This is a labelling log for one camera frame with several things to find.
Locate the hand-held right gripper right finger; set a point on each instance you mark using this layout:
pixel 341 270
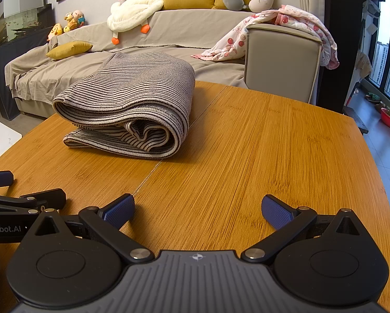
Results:
pixel 276 212

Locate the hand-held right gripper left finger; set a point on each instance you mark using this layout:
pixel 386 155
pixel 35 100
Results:
pixel 120 212

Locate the striped knit sweater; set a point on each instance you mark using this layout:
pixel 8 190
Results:
pixel 133 88

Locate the white marble table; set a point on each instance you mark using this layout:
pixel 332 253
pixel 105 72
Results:
pixel 1 133

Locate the dark wooden bench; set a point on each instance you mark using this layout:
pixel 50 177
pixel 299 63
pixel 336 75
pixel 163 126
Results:
pixel 356 119

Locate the small yellow pillow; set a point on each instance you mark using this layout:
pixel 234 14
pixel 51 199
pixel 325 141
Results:
pixel 69 50

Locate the beige covered sofa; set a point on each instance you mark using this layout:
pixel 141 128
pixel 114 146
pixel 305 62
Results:
pixel 279 62

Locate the green slippers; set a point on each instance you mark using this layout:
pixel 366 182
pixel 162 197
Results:
pixel 373 97

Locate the glass fish tank with stand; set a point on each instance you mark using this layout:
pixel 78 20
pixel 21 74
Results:
pixel 5 26

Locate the pink floral blanket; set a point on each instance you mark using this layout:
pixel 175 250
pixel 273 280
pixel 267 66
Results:
pixel 234 42

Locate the colourful doll plush toy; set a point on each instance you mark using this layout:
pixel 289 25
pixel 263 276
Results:
pixel 74 21

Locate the white goose plush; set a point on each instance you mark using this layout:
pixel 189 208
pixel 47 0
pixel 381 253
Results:
pixel 133 6

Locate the hanging white bag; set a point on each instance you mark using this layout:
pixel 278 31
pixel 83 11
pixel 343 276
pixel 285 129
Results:
pixel 371 16

